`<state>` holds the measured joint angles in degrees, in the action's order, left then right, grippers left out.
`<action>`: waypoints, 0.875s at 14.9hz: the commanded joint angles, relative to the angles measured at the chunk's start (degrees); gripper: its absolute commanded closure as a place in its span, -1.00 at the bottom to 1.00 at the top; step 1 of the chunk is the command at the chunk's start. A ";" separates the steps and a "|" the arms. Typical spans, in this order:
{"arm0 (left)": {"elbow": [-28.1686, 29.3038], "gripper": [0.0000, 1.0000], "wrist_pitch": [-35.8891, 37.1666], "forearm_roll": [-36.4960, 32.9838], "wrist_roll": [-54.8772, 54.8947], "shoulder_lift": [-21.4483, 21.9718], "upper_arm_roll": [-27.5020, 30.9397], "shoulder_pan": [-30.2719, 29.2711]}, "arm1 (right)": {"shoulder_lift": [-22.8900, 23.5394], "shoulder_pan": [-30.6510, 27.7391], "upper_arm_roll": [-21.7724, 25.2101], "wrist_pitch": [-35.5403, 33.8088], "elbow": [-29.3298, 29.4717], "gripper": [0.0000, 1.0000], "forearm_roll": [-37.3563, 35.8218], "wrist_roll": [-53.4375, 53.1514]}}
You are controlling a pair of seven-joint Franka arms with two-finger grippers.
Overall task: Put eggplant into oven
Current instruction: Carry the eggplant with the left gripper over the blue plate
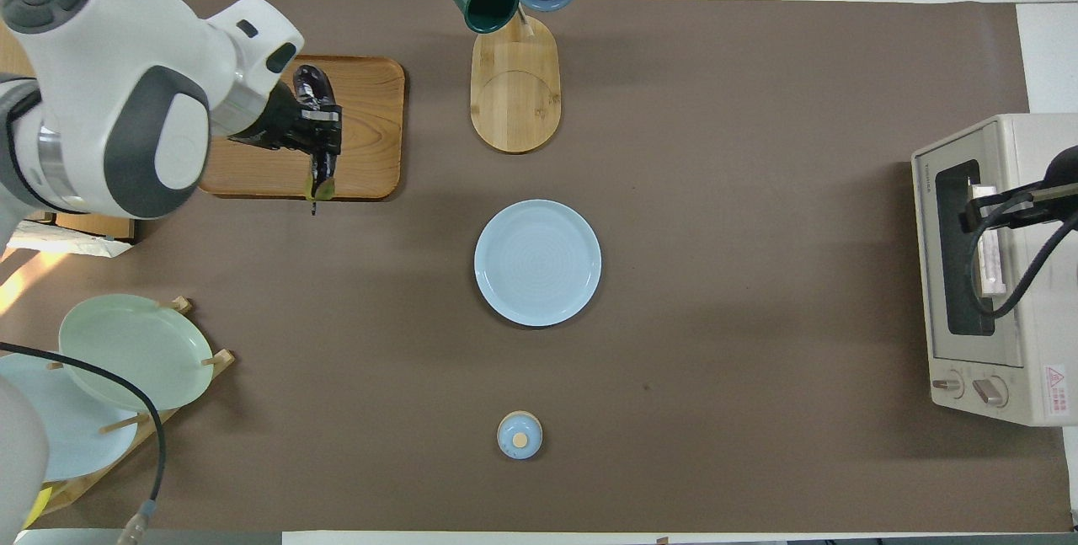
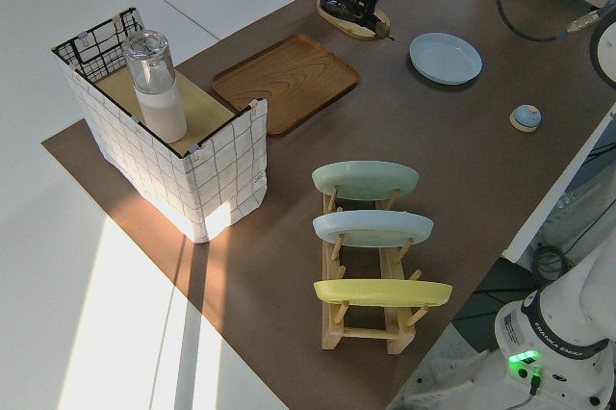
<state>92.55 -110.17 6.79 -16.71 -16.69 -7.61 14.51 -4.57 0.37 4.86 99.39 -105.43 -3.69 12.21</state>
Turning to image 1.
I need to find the wooden mug tree stand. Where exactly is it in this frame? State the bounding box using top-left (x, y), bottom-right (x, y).
top-left (445, 0), bottom-right (582, 155)

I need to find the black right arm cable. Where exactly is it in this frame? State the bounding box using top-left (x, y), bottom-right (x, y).
top-left (964, 191), bottom-right (1078, 318)

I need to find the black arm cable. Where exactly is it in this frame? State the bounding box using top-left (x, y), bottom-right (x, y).
top-left (964, 191), bottom-right (1078, 318)
top-left (0, 343), bottom-right (167, 545)

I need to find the pale green plate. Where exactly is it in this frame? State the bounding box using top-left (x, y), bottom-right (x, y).
top-left (57, 293), bottom-right (215, 413)

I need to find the wooden shelf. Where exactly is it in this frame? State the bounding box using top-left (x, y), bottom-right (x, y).
top-left (0, 2), bottom-right (140, 243)

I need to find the wooden plate rack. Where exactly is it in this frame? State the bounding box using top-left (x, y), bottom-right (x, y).
top-left (38, 297), bottom-right (237, 516)

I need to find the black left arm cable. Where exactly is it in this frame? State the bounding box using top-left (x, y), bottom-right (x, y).
top-left (0, 343), bottom-right (167, 545)

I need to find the brown table mat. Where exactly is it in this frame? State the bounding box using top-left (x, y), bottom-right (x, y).
top-left (34, 0), bottom-right (1072, 533)

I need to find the yellow plate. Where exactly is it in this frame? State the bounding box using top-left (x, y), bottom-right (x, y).
top-left (25, 482), bottom-right (53, 529)

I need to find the brown wooden tray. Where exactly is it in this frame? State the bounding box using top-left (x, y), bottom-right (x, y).
top-left (200, 55), bottom-right (407, 200)

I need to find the dark purple eggplant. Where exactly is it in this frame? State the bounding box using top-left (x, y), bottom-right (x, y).
top-left (292, 64), bottom-right (340, 217)

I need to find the pale blue racked plate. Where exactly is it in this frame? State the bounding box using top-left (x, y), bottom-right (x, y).
top-left (0, 350), bottom-right (140, 483)

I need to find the light blue round plate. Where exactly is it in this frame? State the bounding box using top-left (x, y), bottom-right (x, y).
top-left (473, 199), bottom-right (603, 329)

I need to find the glass toaster oven door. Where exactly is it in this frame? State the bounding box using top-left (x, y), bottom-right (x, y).
top-left (912, 126), bottom-right (1027, 369)

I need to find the small blue bell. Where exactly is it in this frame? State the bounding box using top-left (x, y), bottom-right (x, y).
top-left (496, 410), bottom-right (544, 461)

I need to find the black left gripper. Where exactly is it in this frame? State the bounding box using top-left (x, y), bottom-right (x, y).
top-left (229, 83), bottom-right (342, 155)

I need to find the beige toaster oven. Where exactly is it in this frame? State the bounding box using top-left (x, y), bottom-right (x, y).
top-left (910, 113), bottom-right (1078, 427)

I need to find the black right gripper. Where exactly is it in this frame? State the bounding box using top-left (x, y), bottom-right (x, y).
top-left (963, 145), bottom-right (1078, 232)

